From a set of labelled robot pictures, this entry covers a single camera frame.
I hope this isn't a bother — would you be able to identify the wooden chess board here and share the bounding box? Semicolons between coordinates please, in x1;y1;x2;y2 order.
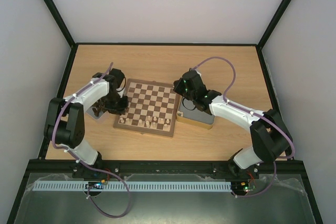
113;79;180;137

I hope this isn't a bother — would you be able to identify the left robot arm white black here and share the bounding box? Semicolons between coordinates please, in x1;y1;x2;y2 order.
44;68;128;176

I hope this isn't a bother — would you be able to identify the light blue cable duct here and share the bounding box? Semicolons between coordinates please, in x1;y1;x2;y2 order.
33;180;232;193

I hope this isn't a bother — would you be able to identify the purple cable loop front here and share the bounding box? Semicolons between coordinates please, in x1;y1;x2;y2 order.
85;170;131;218

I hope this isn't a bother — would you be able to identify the silver tin with dark pieces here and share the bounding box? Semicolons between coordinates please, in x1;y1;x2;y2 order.
86;106;109;124

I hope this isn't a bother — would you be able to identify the gold tin with light pieces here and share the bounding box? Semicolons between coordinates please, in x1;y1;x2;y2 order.
176;98;215;130

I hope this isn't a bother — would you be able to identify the black aluminium frame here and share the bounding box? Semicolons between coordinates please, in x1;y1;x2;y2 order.
5;0;325;224

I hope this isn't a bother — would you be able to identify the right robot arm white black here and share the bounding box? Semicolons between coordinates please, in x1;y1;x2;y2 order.
173;70;295;178

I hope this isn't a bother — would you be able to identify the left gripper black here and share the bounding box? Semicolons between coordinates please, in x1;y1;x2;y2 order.
105;92;129;115

